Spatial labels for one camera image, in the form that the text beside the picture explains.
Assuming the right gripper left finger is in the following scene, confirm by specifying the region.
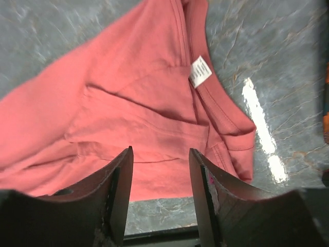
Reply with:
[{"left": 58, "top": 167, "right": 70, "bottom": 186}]
[{"left": 1, "top": 148, "right": 133, "bottom": 246}]

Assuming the salmon pink t shirt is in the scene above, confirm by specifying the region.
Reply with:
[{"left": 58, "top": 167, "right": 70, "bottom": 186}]
[{"left": 1, "top": 1, "right": 255, "bottom": 201}]

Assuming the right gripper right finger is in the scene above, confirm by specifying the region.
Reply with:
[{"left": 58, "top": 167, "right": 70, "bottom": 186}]
[{"left": 189, "top": 149, "right": 328, "bottom": 246}]

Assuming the floral dark bag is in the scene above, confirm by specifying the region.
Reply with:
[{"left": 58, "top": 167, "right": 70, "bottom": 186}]
[{"left": 323, "top": 63, "right": 329, "bottom": 144}]

